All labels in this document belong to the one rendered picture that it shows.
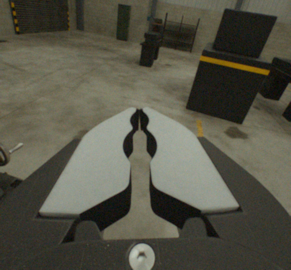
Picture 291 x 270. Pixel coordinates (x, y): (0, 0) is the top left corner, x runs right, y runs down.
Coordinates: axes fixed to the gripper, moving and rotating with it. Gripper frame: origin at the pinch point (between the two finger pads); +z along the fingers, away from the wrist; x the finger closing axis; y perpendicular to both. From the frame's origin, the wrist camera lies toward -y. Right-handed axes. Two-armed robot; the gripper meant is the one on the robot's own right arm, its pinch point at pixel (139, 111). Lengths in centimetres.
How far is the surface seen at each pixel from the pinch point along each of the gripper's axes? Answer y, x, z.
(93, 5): -43, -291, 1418
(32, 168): 142, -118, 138
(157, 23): 28, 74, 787
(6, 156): 42, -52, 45
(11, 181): 57, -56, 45
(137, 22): 46, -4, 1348
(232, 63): 70, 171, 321
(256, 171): 183, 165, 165
